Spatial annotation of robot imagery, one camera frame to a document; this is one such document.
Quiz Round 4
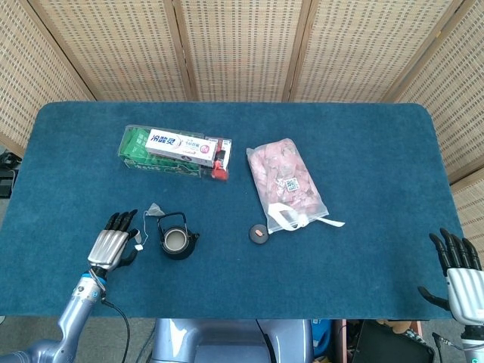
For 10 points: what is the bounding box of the blue plastic item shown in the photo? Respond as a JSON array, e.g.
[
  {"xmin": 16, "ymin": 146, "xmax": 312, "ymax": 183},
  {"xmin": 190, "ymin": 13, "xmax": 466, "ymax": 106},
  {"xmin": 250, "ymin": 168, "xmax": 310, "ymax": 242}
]
[{"xmin": 312, "ymin": 319, "xmax": 334, "ymax": 360}]

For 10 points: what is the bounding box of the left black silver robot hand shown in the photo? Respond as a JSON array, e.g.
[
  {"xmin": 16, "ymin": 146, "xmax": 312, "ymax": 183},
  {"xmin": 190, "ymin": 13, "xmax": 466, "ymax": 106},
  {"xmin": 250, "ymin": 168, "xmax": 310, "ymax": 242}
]
[{"xmin": 87, "ymin": 209, "xmax": 140, "ymax": 271}]

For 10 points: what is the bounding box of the black cast iron teapot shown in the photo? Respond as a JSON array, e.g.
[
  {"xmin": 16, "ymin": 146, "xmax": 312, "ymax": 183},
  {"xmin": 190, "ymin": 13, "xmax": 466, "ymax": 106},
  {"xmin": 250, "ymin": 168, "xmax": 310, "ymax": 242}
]
[{"xmin": 156, "ymin": 212, "xmax": 200, "ymax": 261}]

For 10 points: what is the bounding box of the white toothpaste carton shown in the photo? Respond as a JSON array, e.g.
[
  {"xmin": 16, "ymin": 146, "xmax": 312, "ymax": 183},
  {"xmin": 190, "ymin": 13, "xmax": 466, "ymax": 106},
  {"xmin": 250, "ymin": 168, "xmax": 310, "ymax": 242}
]
[{"xmin": 144, "ymin": 128, "xmax": 219, "ymax": 167}]

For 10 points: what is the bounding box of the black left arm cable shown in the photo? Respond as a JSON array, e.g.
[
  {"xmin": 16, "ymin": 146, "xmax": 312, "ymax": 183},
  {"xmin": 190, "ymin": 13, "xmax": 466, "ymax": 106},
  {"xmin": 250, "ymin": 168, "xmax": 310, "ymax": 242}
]
[{"xmin": 100, "ymin": 297, "xmax": 132, "ymax": 363}]

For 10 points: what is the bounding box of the red white small package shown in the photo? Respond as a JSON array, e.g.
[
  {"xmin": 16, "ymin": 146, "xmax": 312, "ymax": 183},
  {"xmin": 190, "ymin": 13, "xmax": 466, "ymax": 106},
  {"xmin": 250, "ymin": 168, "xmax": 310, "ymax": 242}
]
[{"xmin": 210, "ymin": 138, "xmax": 231, "ymax": 182}]

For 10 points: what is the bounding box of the black flat case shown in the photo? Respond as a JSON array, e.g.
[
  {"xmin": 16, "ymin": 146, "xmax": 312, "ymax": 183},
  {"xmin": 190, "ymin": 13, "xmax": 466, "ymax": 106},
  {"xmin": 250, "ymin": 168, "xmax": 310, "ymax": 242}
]
[{"xmin": 351, "ymin": 320, "xmax": 436, "ymax": 363}]

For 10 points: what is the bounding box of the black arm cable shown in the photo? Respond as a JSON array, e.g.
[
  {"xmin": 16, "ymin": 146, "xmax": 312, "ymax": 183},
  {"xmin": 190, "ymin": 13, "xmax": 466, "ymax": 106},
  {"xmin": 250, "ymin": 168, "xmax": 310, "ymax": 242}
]
[
  {"xmin": 432, "ymin": 331, "xmax": 464, "ymax": 348},
  {"xmin": 100, "ymin": 297, "xmax": 132, "ymax": 363}
]

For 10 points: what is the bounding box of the clear bag of pink items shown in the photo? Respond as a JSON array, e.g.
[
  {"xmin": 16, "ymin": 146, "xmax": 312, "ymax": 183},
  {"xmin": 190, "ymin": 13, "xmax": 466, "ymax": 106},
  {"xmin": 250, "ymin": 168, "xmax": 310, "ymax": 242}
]
[{"xmin": 246, "ymin": 138, "xmax": 346, "ymax": 234}]

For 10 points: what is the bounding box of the blue-grey robot torso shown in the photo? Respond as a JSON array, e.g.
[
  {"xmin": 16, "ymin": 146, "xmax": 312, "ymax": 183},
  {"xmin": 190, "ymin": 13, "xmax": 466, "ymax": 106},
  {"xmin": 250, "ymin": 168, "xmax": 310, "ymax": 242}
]
[{"xmin": 150, "ymin": 318, "xmax": 315, "ymax": 363}]

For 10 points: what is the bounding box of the pyramid tea bag with string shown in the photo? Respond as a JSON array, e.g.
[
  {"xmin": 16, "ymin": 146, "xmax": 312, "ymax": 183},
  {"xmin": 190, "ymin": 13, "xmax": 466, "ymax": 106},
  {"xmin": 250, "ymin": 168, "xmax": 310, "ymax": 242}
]
[{"xmin": 134, "ymin": 202, "xmax": 165, "ymax": 253}]

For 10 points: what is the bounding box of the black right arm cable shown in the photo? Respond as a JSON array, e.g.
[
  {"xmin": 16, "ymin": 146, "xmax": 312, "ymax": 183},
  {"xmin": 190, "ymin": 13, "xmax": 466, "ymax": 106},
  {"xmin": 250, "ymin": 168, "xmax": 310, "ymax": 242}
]
[{"xmin": 432, "ymin": 331, "xmax": 464, "ymax": 348}]

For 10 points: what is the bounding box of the tan plush item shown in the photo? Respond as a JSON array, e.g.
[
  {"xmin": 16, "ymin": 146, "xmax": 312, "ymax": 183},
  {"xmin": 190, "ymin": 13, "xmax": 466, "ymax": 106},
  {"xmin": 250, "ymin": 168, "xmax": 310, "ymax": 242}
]
[{"xmin": 376, "ymin": 319, "xmax": 421, "ymax": 336}]

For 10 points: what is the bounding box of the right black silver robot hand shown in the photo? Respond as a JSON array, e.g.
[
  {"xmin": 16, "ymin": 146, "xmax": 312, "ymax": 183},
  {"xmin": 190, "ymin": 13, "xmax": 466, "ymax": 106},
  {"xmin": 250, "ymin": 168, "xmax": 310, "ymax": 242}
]
[{"xmin": 417, "ymin": 228, "xmax": 484, "ymax": 324}]

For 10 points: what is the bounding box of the blue table mat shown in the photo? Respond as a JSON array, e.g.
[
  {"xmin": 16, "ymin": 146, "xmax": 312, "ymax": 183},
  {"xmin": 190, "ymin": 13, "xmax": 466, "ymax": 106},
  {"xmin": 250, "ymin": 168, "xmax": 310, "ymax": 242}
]
[{"xmin": 0, "ymin": 101, "xmax": 472, "ymax": 321}]

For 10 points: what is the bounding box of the woven wooden folding screen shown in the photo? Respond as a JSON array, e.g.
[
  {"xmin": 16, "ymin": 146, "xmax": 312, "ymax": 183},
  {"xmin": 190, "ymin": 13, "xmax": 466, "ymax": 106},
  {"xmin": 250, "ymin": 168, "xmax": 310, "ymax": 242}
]
[{"xmin": 0, "ymin": 0, "xmax": 484, "ymax": 292}]

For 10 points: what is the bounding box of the green packaged carton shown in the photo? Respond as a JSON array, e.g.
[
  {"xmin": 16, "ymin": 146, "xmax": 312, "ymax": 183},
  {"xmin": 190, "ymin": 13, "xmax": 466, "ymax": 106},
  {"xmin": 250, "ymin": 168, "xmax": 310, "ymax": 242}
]
[{"xmin": 119, "ymin": 127, "xmax": 201, "ymax": 178}]

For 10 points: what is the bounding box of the black floor equipment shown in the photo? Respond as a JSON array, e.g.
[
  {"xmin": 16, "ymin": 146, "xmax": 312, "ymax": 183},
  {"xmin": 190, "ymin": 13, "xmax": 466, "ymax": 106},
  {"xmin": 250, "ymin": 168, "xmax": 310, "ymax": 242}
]
[{"xmin": 0, "ymin": 149, "xmax": 20, "ymax": 200}]

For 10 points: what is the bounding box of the clear plastic storage box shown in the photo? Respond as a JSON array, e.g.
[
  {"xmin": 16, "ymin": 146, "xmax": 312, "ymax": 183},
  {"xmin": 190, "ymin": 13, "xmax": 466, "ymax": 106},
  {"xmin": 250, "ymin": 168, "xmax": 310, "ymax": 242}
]
[{"xmin": 117, "ymin": 124, "xmax": 233, "ymax": 182}]

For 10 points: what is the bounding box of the black teapot lid orange knob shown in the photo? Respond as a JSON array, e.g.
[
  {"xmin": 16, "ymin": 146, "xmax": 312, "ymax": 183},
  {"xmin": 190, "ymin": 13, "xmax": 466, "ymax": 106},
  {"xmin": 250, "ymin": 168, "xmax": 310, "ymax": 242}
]
[{"xmin": 248, "ymin": 223, "xmax": 270, "ymax": 245}]

